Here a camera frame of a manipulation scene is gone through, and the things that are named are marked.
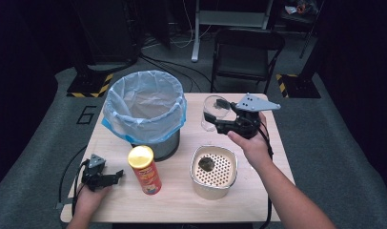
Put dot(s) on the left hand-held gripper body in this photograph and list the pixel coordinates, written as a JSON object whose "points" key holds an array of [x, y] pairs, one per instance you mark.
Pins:
{"points": [[94, 176]]}

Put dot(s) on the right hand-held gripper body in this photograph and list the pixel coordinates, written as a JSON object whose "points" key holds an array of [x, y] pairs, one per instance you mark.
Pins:
{"points": [[245, 124]]}

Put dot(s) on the clear glass cup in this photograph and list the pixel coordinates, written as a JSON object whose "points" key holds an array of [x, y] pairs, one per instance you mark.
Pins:
{"points": [[207, 106]]}

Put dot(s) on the dark wet tea clump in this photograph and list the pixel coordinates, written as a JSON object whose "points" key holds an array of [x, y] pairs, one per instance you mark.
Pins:
{"points": [[206, 164]]}

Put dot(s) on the beige strainer container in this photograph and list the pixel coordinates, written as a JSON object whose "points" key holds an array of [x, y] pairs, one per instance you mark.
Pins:
{"points": [[213, 191]]}

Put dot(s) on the person's left hand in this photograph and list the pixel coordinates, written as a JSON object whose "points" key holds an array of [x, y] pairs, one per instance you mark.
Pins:
{"points": [[90, 202]]}

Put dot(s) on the person's right hand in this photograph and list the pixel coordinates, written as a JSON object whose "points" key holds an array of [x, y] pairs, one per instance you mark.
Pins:
{"points": [[256, 149]]}

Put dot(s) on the red chip can gold lid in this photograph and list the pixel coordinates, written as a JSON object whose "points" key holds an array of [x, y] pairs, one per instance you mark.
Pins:
{"points": [[149, 178]]}

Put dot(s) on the black folding chair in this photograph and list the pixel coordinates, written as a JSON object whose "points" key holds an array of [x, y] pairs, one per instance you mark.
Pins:
{"points": [[245, 60]]}

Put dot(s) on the bin with blue bag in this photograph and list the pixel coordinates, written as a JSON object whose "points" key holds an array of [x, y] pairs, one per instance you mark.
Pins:
{"points": [[144, 129]]}

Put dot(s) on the grey metal trash can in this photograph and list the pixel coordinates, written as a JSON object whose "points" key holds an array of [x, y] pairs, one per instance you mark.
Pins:
{"points": [[169, 149]]}

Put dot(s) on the yellow black striped stand base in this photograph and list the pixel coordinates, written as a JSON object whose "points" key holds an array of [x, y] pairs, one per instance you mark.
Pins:
{"points": [[86, 86], [301, 87]]}

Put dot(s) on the black cabinet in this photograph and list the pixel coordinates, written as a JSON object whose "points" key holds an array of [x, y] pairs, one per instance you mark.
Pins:
{"points": [[109, 31]]}

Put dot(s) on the white desk frame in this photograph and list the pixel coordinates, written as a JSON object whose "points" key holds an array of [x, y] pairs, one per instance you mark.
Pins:
{"points": [[229, 17]]}

